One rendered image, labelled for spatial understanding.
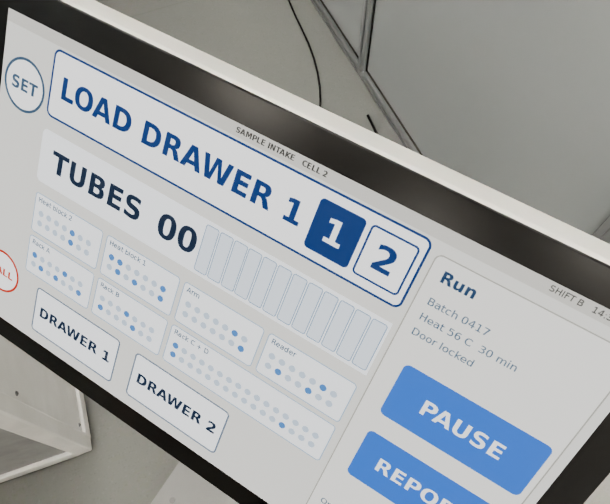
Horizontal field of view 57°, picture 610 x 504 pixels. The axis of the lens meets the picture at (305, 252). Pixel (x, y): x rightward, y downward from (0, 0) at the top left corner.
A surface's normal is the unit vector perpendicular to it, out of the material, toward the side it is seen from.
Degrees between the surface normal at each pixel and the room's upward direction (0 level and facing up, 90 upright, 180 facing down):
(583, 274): 50
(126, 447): 0
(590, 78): 90
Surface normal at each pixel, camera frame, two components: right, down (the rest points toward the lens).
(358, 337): -0.41, 0.29
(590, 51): -0.92, 0.36
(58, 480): 0.00, -0.46
